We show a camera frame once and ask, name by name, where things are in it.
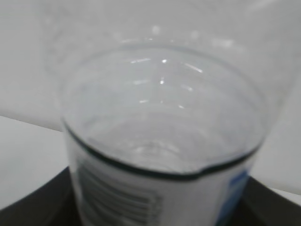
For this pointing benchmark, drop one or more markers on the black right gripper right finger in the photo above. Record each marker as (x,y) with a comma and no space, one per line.
(260,206)

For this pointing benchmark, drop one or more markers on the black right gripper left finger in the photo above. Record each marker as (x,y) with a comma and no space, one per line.
(53,204)

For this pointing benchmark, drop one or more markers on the clear plastic water bottle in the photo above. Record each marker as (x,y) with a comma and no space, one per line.
(165,103)

